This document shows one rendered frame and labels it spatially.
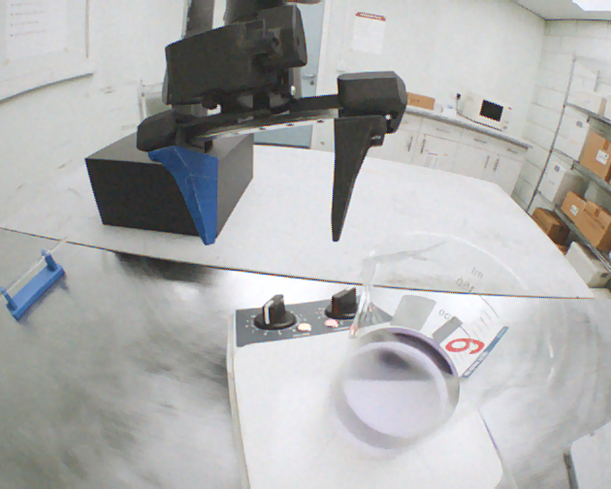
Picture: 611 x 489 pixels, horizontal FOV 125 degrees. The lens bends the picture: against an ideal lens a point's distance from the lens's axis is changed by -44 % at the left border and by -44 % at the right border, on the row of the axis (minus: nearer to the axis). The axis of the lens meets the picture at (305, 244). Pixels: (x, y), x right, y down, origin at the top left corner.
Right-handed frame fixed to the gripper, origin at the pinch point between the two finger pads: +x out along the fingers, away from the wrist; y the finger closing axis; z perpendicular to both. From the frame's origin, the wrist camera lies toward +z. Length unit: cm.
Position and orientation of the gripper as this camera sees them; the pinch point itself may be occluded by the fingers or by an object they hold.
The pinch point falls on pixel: (264, 191)
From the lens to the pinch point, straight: 18.7
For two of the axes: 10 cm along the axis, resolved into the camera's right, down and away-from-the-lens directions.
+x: 0.5, 9.9, 1.2
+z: -2.2, 1.3, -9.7
